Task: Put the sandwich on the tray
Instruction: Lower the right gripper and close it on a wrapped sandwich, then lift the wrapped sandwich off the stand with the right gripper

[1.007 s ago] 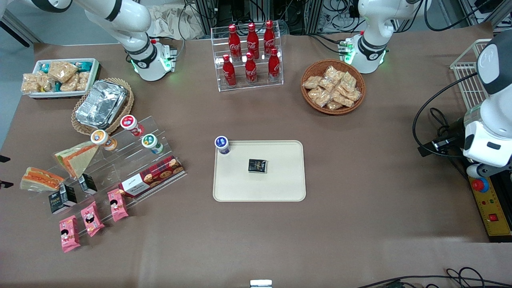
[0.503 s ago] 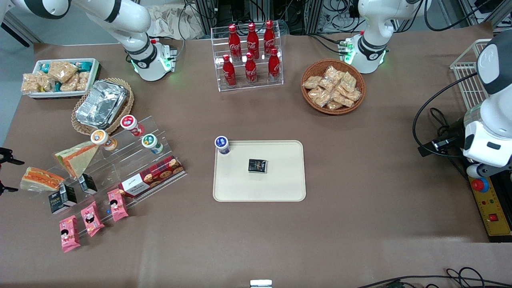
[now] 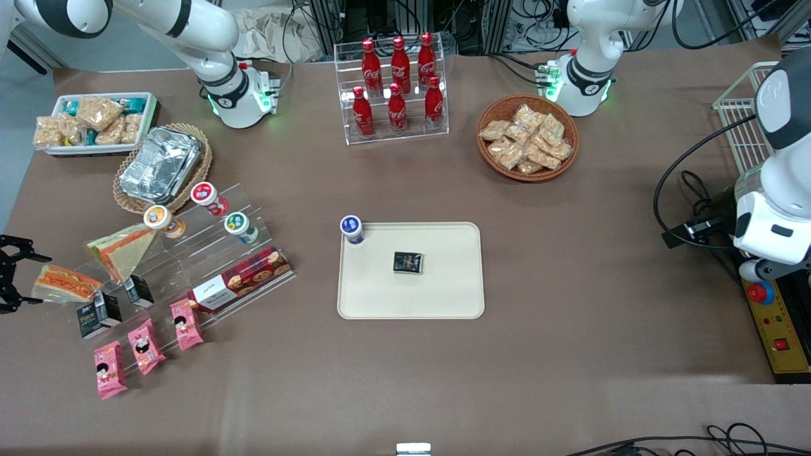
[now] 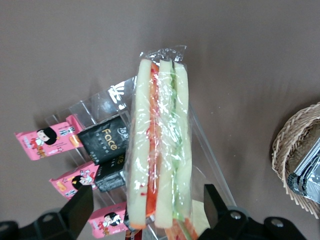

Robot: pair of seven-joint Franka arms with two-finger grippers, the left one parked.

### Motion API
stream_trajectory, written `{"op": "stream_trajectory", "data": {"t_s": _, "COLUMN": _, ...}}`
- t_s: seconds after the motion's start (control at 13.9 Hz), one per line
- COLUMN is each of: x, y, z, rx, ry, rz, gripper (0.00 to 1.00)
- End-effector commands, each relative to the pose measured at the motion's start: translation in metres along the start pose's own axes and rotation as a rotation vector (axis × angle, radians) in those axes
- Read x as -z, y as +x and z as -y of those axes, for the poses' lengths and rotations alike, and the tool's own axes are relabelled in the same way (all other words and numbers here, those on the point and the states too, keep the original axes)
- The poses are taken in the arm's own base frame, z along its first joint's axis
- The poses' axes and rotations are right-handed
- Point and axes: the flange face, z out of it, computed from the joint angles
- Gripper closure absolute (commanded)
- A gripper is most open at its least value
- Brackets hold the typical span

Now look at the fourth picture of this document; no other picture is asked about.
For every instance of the black Face packet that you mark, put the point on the black Face packet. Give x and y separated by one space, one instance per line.
110 176
105 140

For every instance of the aluminium foil container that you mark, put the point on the aluminium foil container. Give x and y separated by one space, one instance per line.
307 175

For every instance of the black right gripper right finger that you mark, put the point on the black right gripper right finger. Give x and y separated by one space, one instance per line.
217 212

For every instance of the clear acrylic stepped stand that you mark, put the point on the clear acrylic stepped stand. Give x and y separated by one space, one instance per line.
212 165

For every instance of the pink cartoon girl snack pack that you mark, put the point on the pink cartoon girl snack pack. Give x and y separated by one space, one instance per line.
47 140
75 178
107 220

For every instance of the shallow light wicker basket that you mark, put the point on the shallow light wicker basket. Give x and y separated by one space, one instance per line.
287 140

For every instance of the plastic triangle sandwich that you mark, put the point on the plastic triangle sandwich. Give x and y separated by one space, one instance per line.
186 230
160 140

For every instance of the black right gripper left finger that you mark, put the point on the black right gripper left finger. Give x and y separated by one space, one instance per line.
77 210

